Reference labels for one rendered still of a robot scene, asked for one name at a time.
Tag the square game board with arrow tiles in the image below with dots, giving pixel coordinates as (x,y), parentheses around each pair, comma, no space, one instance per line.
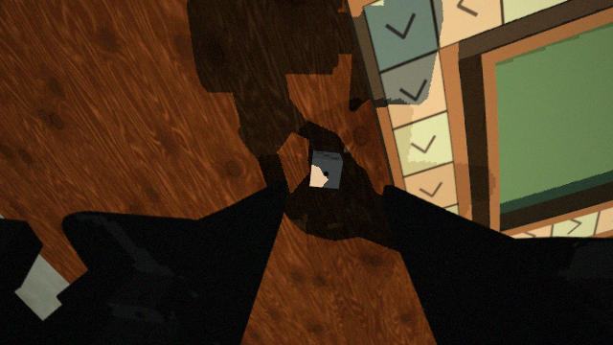
(538,112)

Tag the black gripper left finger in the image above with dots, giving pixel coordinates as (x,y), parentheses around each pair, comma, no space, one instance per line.
(221,257)

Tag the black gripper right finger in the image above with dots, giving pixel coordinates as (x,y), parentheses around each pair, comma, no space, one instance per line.
(478,286)

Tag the square board ring with arrow tiles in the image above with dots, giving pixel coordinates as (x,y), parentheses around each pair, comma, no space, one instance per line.
(450,57)

